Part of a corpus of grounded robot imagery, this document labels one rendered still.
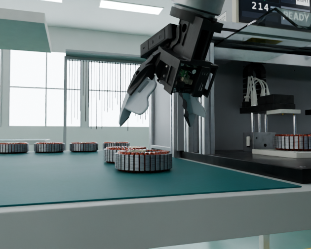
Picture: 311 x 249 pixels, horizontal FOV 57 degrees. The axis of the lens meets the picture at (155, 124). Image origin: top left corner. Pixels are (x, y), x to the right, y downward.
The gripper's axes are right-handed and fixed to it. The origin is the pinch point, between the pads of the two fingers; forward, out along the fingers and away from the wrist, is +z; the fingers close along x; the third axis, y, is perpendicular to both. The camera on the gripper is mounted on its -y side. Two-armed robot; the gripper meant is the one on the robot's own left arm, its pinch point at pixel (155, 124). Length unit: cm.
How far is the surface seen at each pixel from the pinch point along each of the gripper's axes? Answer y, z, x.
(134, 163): 2.6, 6.7, -3.8
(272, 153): 4.4, 4.7, 30.0
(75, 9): -576, 47, 116
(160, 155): 3.4, 4.6, 0.6
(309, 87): -20, -5, 71
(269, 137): -5.9, 6.5, 41.6
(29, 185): 6.8, 6.2, -21.3
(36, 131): -564, 319, 63
